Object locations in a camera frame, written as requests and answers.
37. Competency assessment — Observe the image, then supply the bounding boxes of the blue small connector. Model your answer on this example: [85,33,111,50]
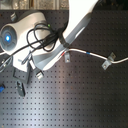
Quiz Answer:
[0,84,4,93]

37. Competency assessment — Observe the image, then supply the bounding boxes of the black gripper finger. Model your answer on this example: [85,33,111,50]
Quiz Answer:
[12,69,30,97]

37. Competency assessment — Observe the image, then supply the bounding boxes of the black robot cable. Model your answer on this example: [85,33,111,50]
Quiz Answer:
[19,21,65,54]

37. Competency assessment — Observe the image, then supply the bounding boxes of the grey cable clip right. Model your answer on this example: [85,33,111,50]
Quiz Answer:
[102,52,116,70]

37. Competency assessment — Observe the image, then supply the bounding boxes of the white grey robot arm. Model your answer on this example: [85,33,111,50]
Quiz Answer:
[0,0,98,79]

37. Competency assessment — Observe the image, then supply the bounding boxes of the grey cable clip middle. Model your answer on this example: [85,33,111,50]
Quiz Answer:
[64,51,70,63]

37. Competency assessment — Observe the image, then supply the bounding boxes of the grey cable clip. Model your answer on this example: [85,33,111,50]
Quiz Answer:
[64,51,70,63]
[102,52,116,70]

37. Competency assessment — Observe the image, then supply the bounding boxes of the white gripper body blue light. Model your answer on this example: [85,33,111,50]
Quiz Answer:
[0,11,49,70]

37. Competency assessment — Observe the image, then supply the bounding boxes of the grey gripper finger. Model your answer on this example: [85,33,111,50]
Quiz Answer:
[34,68,44,80]

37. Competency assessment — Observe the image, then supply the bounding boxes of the white cable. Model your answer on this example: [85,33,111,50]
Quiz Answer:
[57,48,128,64]

